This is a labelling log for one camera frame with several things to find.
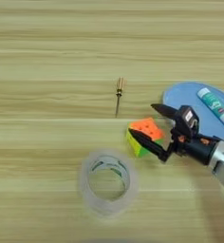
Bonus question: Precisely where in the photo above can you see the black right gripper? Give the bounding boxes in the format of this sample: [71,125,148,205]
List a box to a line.
[128,103,221,166]

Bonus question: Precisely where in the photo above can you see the colourful puzzle cube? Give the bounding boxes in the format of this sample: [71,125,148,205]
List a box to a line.
[125,117,165,159]

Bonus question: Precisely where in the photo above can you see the teal and white glue stick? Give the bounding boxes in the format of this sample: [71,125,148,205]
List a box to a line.
[196,87,224,128]

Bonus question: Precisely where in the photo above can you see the clear tape roll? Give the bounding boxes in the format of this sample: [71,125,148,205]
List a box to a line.
[79,149,140,219]

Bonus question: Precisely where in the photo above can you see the blue oval plate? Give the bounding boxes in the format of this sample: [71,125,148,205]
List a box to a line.
[162,81,224,143]

